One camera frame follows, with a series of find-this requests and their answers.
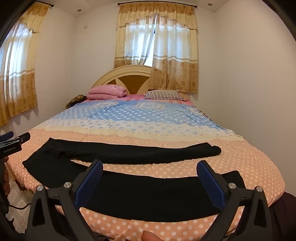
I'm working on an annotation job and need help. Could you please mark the beige floral window curtain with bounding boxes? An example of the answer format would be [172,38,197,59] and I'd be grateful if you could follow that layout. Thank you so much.
[148,3,199,94]
[114,3,158,69]
[0,2,49,127]

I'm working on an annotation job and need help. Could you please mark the striped pillow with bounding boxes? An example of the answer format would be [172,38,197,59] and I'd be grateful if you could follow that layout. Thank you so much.
[143,90,189,102]

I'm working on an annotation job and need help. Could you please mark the dark curtain rod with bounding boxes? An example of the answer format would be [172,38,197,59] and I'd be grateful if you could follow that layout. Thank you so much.
[117,1,197,9]

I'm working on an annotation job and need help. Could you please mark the polka-dot bed blanket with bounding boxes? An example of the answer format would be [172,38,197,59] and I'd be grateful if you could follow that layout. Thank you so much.
[6,98,287,241]

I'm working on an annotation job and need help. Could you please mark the pink folded blanket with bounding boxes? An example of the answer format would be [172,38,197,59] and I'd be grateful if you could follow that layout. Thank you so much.
[87,85,127,101]

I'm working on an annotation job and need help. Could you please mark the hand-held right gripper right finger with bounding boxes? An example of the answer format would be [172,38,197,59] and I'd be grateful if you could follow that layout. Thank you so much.
[196,160,270,241]

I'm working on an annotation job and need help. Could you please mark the cream wooden headboard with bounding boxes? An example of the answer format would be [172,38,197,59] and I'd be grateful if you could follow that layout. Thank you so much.
[92,65,153,95]

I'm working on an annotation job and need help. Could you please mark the black pants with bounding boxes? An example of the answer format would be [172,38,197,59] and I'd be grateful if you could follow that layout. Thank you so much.
[22,137,247,223]

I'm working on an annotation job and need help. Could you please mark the black cable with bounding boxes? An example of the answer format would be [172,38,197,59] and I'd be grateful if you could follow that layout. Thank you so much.
[8,201,33,210]

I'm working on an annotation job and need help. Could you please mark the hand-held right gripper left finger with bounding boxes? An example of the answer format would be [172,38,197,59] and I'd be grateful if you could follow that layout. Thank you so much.
[27,159,109,241]

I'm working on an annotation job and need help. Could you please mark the person's right hand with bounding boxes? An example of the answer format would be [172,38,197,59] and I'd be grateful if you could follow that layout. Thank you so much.
[141,230,163,241]

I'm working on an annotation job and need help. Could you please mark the person's left hand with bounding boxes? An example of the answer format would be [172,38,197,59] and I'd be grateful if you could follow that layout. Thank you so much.
[0,156,11,195]

